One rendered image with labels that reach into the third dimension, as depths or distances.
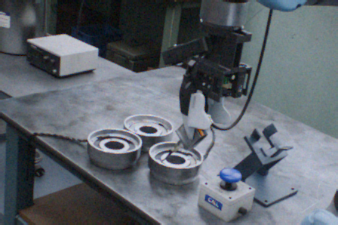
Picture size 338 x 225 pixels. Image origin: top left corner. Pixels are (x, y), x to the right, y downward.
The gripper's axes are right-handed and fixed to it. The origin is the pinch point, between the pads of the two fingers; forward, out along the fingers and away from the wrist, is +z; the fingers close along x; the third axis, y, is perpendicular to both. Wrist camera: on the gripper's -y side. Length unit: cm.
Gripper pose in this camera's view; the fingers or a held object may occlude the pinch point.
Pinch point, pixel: (195, 129)
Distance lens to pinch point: 103.0
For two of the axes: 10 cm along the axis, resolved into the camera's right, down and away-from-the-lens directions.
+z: -1.6, 9.2, 3.7
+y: 7.1, 3.6, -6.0
